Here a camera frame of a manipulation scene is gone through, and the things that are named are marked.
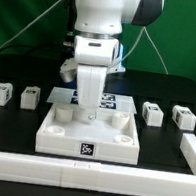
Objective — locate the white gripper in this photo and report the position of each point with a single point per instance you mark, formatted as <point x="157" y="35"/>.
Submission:
<point x="93" y="57"/>

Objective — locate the white square tabletop tray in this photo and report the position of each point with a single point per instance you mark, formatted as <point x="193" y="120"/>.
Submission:
<point x="111" y="137"/>

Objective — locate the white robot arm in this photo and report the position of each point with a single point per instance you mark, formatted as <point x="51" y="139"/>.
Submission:
<point x="98" y="25"/>

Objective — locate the white tag sheet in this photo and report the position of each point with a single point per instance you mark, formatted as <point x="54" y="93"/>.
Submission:
<point x="108" y="101"/>

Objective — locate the white U-shaped fence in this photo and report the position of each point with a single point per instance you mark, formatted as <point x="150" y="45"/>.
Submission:
<point x="94" y="176"/>

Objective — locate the black camera stand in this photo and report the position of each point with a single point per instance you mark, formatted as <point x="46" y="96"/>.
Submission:
<point x="69" y="37"/>

